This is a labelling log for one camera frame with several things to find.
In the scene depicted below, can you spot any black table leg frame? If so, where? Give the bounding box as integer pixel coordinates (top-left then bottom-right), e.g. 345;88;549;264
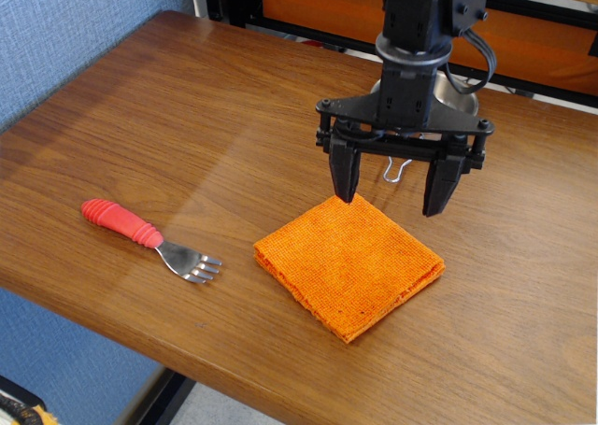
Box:
114;367;195;425

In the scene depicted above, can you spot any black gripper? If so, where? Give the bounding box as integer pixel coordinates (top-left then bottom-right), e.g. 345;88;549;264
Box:
317;63;494;218

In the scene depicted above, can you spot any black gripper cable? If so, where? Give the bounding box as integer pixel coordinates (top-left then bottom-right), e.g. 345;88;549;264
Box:
443;28;498;95

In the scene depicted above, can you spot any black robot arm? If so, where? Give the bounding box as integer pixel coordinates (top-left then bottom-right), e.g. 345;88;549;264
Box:
316;0;496;217

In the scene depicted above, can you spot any yellow black object corner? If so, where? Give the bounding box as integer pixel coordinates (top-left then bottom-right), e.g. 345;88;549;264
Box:
1;376;59;425

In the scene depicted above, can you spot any orange cloth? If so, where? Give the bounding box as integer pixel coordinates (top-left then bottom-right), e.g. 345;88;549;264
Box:
254;195;445;343

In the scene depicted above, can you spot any orange panel black frame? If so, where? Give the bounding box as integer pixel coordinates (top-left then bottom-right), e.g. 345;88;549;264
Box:
206;0;597;107

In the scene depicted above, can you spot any steel pan with handle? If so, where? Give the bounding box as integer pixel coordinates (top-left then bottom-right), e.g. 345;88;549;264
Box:
369;69;480;184

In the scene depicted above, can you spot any red-handled metal fork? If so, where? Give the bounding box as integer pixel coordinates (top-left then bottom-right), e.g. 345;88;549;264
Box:
81;199;221;284

